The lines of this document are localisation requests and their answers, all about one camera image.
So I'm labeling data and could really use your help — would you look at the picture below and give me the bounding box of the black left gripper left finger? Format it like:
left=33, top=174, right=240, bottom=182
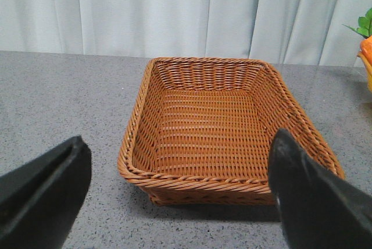
left=1, top=136, right=92, bottom=248

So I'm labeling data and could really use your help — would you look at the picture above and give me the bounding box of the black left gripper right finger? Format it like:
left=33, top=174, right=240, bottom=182
left=268, top=129, right=371, bottom=248

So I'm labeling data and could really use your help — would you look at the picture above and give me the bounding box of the brown woven basket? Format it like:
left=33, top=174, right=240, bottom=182
left=117, top=57, right=345, bottom=205

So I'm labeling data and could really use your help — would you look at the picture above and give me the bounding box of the yellow woven plastic basket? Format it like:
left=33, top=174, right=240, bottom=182
left=357, top=51, right=372, bottom=92

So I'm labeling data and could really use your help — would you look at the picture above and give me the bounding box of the orange toy carrot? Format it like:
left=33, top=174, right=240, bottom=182
left=344, top=8, right=371, bottom=60

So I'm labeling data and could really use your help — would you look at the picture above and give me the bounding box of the white curtain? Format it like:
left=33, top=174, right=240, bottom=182
left=1, top=0, right=371, bottom=66

